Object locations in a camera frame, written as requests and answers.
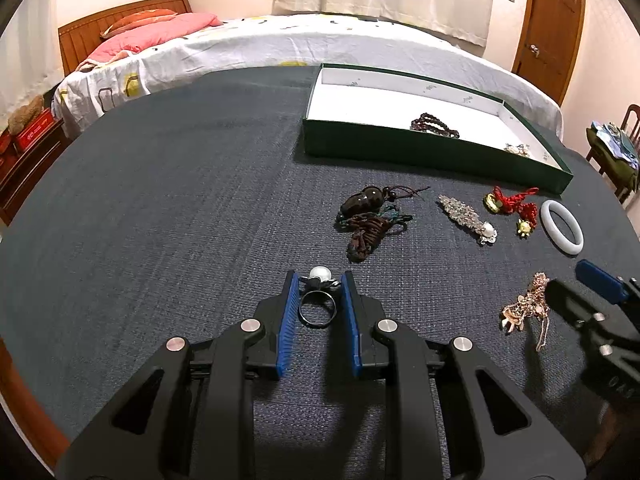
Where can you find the wooden door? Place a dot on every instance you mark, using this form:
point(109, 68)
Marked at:
point(550, 20)

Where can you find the pink pillow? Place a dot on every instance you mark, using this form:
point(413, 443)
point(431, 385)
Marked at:
point(150, 35)

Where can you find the pile of clothes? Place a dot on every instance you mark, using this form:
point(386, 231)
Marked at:
point(612, 150)

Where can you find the green jewelry box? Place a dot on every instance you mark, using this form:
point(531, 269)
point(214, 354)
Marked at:
point(400, 147)

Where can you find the white jade bangle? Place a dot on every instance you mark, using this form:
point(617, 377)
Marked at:
point(548, 222)

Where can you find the red gift box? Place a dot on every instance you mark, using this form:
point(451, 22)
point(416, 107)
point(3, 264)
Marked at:
point(35, 132)

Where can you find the wooden nightstand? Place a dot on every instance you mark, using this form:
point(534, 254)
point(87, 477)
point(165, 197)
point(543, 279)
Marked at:
point(25, 175)

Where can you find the orange pillow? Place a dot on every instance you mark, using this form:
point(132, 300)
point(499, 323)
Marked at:
point(140, 20)

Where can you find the wooden headboard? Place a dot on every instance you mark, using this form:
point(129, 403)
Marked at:
point(85, 35)

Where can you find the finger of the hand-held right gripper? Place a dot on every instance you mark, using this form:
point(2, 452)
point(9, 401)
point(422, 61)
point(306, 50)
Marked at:
point(565, 300)
point(597, 277)

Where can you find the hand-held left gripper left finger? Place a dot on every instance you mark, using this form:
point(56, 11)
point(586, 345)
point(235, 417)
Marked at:
point(284, 330)

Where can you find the bed with white printed sheet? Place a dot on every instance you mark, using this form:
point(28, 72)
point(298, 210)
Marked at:
point(250, 45)

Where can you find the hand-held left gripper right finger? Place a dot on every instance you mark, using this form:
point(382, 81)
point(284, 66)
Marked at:
point(351, 330)

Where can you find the brown plush toy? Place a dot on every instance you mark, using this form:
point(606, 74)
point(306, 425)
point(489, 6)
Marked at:
point(25, 112)

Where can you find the wooden chair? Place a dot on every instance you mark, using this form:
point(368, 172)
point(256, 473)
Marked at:
point(631, 120)

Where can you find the sheer white curtain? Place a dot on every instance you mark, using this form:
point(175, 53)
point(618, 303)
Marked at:
point(25, 60)

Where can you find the dark grey tablecloth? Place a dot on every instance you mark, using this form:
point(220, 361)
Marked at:
point(175, 210)

